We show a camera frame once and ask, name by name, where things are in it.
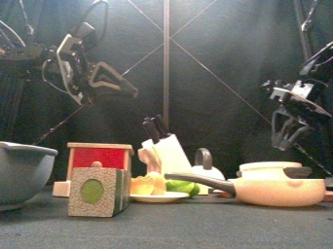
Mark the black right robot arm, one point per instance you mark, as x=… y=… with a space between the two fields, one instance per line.
x=318 y=64

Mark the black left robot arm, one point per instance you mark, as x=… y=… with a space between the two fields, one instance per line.
x=17 y=68

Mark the cream pot with lid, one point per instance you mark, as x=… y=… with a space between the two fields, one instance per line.
x=269 y=169

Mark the wooden box with red panel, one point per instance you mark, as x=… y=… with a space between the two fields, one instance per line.
x=99 y=155

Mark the wooden board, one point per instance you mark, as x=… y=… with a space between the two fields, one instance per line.
x=328 y=195

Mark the round wooden knob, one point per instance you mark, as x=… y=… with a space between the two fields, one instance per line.
x=96 y=164

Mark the white toy knife block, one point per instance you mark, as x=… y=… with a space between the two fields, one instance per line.
x=171 y=155

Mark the green toy fruit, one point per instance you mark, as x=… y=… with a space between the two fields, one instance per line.
x=182 y=187

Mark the yellow toy food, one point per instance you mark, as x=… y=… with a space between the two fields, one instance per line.
x=147 y=184

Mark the speckled box with green oval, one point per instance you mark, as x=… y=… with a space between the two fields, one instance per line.
x=92 y=191

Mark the grey mixing bowl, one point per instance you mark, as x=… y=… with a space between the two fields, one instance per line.
x=21 y=171

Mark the white plate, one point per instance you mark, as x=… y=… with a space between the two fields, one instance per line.
x=161 y=197

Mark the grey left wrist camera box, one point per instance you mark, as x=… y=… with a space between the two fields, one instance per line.
x=83 y=29

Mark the metal frame pole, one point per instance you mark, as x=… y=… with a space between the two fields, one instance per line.
x=166 y=64

